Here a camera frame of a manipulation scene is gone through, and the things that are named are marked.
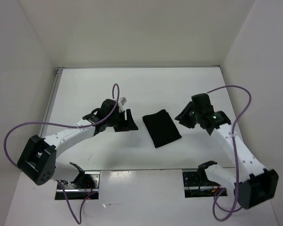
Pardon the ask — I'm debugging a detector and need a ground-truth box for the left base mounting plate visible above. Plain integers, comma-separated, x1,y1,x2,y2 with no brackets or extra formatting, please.
60,171,100,200

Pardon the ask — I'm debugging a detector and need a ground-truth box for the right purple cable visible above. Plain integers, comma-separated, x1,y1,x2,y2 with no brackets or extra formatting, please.
207,85,252,221

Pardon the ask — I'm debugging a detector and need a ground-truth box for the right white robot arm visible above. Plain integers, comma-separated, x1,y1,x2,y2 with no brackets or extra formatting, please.
175,96,279,210

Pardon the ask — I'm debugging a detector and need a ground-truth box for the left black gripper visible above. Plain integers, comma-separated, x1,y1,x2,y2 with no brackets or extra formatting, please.
106,109,138,132

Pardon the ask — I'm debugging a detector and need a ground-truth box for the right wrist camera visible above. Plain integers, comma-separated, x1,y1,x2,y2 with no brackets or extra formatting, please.
191,93,214,114

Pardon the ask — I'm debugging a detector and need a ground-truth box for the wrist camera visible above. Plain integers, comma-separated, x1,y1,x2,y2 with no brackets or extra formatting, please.
100,97,127,114
191,93,214,114

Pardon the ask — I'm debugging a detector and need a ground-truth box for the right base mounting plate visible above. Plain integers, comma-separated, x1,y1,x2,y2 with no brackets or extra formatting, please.
182,170,222,198

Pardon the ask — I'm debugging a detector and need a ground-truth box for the black skirt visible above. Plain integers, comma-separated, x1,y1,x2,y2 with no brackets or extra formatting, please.
142,109,182,148

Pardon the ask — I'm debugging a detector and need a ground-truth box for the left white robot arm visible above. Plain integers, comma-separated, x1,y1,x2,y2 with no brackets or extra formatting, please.
17,109,138,188

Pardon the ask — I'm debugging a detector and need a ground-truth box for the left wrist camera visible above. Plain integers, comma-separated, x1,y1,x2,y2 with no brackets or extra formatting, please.
100,97,127,114

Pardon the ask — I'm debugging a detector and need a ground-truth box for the base mounting plate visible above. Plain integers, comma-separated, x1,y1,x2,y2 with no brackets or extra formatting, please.
182,170,222,198
60,171,100,200

